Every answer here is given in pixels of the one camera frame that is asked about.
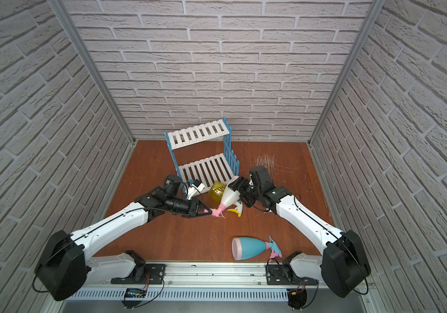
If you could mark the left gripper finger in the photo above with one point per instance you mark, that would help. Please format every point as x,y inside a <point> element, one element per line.
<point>202,208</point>
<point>199,215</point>

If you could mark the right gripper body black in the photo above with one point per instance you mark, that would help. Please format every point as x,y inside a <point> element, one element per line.
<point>244,188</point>

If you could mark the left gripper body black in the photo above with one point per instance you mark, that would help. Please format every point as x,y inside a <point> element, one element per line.
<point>193,208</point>

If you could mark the white pink spray bottle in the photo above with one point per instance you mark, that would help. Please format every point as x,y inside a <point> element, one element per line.
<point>230,201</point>

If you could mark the yellow spray bottle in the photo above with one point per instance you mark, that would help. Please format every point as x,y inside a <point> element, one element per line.
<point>216,192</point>

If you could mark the blue white wooden shelf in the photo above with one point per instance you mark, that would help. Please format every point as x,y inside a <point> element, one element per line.
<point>204,152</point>

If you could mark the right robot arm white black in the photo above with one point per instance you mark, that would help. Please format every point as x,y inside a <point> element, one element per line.
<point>342,263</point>

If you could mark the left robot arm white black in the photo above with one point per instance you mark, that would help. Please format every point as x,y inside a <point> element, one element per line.
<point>68,261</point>

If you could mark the teal pink spray bottle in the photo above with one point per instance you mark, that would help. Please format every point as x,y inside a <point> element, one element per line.
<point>244,248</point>

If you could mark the small green circuit board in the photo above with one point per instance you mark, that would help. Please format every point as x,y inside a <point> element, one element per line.
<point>135,293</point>

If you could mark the black round connector box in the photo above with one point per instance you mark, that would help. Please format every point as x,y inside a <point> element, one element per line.
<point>296,299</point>

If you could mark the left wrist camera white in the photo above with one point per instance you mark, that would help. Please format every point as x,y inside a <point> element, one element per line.
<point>194,188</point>

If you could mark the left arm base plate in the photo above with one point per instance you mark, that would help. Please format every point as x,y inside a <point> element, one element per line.
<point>152,273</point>

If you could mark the aluminium front rail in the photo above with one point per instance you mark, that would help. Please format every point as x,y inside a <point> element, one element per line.
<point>201,281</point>

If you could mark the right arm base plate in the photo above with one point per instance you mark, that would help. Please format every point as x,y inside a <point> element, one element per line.
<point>278,274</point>

